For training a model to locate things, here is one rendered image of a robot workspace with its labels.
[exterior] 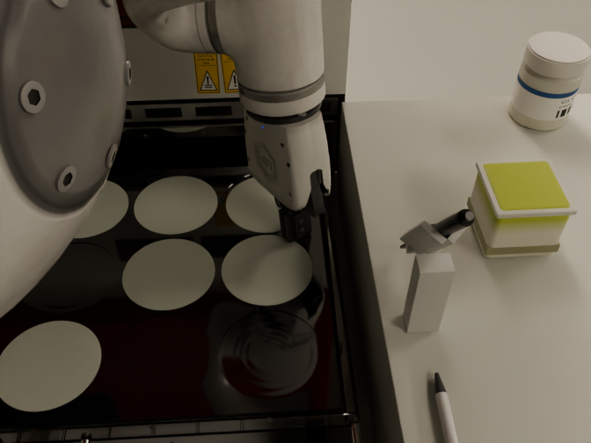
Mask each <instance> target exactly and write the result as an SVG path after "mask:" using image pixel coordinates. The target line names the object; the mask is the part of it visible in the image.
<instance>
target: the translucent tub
mask: <svg viewBox="0 0 591 443"><path fill-rule="evenodd" d="M476 167H477V169H478V175H477V177H476V181H475V185H474V187H473V191H472V195H471V197H469V198H468V201H467V206H468V209H469V210H470V211H471V212H472V213H474V216H475V220H474V222H473V223H472V225H473V228H474V230H475V232H476V235H477V238H478V242H479V245H480V247H481V250H482V252H483V255H484V256H485V257H486V258H512V257H530V256H548V255H551V254H552V253H553V252H558V249H559V246H560V243H559V239H560V237H561V235H562V233H563V231H564V228H565V226H566V224H567V221H568V219H569V217H570V215H575V214H577V209H576V207H575V205H574V204H573V201H572V199H571V197H570V195H569V194H568V192H567V190H566V188H565V186H564V184H563V182H562V180H561V178H560V176H559V175H558V173H557V171H556V169H555V167H554V165H553V163H552V161H551V159H550V158H545V159H523V160H503V161H482V162H476Z"/></svg>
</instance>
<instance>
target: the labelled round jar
mask: <svg viewBox="0 0 591 443"><path fill-rule="evenodd" d="M590 57H591V49H590V47H589V46H588V45H587V43H586V42H585V41H583V40H581V39H580V38H578V37H576V36H573V35H571V34H568V33H560V32H543V33H538V34H536V35H534V36H532V37H531V38H530V39H529V40H528V43H527V46H526V49H525V52H524V56H523V59H522V64H521V67H520V69H519V72H518V76H517V78H516V81H515V85H514V90H513V93H512V97H511V100H510V103H509V107H508V111H509V114H510V115H511V117H512V118H513V119H514V120H515V121H516V122H518V123H519V124H521V125H522V126H524V127H527V128H530V129H534V130H540V131H547V130H552V129H556V128H559V127H562V126H563V125H564V124H565V122H566V120H567V117H568V114H569V112H570V111H571V108H572V106H573V102H574V100H575V97H576V95H577V92H578V89H579V88H580V83H581V80H582V77H583V76H584V71H585V70H586V68H587V65H588V62H589V59H590Z"/></svg>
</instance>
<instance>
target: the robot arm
mask: <svg viewBox="0 0 591 443"><path fill-rule="evenodd" d="M122 2H123V6H124V8H125V10H126V13H127V15H128V16H129V17H130V19H131V20H132V21H133V23H134V24H135V25H136V26H137V27H138V28H139V29H140V30H141V31H142V32H143V33H145V34H146V35H147V36H148V37H150V38H151V39H152V40H154V41H155V42H156V43H158V44H159V45H161V46H163V47H166V48H168V49H170V50H173V51H177V52H183V53H192V54H226V55H227V56H228V57H230V58H231V59H232V61H233V62H234V64H235V69H236V74H237V86H238V92H239V98H240V102H241V105H242V106H243V107H244V134H245V145H246V153H247V161H248V167H249V171H250V173H251V174H252V176H253V177H254V178H255V179H256V180H257V181H258V182H259V183H260V184H261V185H262V186H263V187H264V188H266V189H267V190H268V191H269V192H270V193H271V194H272V195H273V196H274V200H275V203H276V205H277V207H278V208H281V209H279V217H280V225H281V235H282V236H283V237H284V238H286V239H287V241H288V242H289V243H293V242H294V241H296V240H298V239H300V238H302V237H304V236H307V235H308V234H310V233H311V231H312V229H311V218H310V216H313V217H318V216H320V215H321V214H324V213H325V206H324V202H323V197H322V195H323V196H325V197H327V196H329V194H330V190H331V167H330V159H329V152H328V145H327V139H326V133H325V125H324V122H323V117H322V113H321V111H320V110H319V109H320V107H321V105H322V100H323V99H324V97H325V65H324V48H323V31H322V15H321V0H122ZM131 76H132V72H131V64H130V61H128V58H127V51H126V47H125V41H124V37H123V32H122V28H121V23H120V15H119V11H118V6H117V2H116V0H0V318H1V317H2V316H4V315H5V314H6V313H7V312H9V311H10V310H11V309H13V308H14V307H15V306H16V305H17V304H18V303H19V302H20V301H21V300H22V299H23V298H24V297H25V296H26V295H27V294H28V293H29V292H30V291H31V290H32V289H33V288H34V287H35V286H36V285H37V284H38V283H39V282H40V280H41V279H42V278H43V277H44V276H45V275H46V273H47V272H48V271H49V270H50V269H51V268H52V266H53V265H54V264H55V263H56V262H57V260H58V259H59V258H60V256H61V255H62V254H63V253H64V251H65V250H66V249H67V247H68V246H69V244H70V243H71V241H72V240H73V238H74V237H75V236H76V234H77V232H78V231H79V230H80V228H81V227H82V226H83V224H84V222H85V220H86V218H87V217H88V215H89V213H90V212H91V210H92V208H93V207H94V205H95V203H96V202H97V200H98V198H99V196H100V194H101V193H102V191H103V189H104V186H105V183H106V180H107V177H108V174H109V172H110V170H111V167H112V165H113V160H114V158H115V156H116V153H117V150H118V148H119V146H120V138H121V135H122V130H123V126H124V121H125V113H126V104H127V94H128V86H129V85H130V84H131Z"/></svg>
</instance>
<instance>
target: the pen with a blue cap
mask: <svg viewBox="0 0 591 443"><path fill-rule="evenodd" d="M434 385H435V399H436V403H437V407H438V411H439V416H440V420H441V428H442V432H443V437H444V441H445V443H458V440H457V436H456V428H455V425H454V420H453V417H452V412H451V409H450V404H449V397H448V393H447V391H446V389H445V387H444V385H443V383H442V380H441V377H440V375H439V373H435V374H434Z"/></svg>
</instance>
